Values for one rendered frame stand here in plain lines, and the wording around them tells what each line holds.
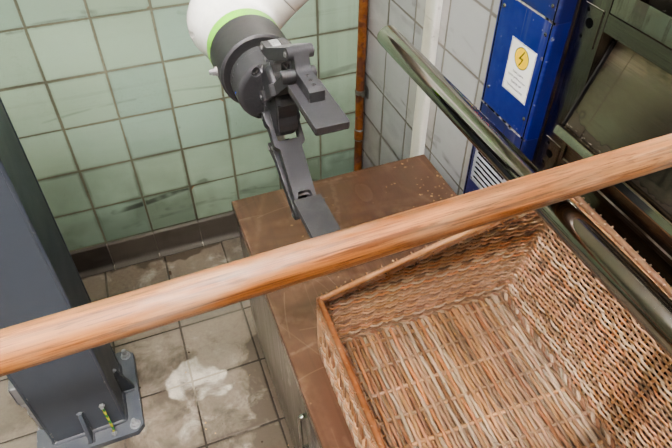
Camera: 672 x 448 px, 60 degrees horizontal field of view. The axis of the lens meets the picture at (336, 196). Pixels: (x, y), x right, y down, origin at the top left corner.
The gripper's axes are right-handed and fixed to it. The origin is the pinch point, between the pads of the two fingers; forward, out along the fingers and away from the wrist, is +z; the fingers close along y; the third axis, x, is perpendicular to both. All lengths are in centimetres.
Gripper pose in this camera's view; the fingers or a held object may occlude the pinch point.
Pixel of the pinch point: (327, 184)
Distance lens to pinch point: 52.3
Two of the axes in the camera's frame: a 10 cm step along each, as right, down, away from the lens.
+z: 3.7, 6.2, -6.9
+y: -0.1, 7.4, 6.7
